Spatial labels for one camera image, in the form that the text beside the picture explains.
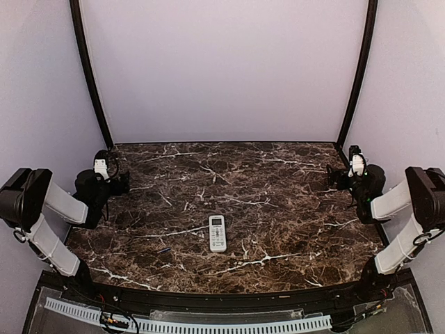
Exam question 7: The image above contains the white remote control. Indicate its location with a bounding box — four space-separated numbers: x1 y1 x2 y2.
209 215 227 253

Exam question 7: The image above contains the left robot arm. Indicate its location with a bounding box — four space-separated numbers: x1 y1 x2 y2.
1 168 130 303

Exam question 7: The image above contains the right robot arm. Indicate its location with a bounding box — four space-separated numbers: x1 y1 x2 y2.
327 164 444 302

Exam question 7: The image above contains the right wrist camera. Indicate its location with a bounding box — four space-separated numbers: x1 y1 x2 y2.
348 145 367 177

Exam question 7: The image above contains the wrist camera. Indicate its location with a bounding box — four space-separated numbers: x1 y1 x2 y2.
93 150 120 181
348 145 367 177

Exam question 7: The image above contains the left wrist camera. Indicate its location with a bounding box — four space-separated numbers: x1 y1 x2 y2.
93 150 120 181

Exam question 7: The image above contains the black front rail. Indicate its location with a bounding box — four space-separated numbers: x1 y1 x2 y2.
34 267 418 317

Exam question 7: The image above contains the white slotted cable duct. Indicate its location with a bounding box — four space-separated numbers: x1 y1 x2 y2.
44 297 332 334

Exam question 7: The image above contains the right black frame post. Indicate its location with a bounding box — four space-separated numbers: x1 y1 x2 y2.
336 0 378 150

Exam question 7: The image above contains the black frame post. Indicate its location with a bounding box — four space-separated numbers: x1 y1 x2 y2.
336 0 378 150
69 0 114 150

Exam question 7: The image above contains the left black frame post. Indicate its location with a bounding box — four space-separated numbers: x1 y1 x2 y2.
69 0 114 150

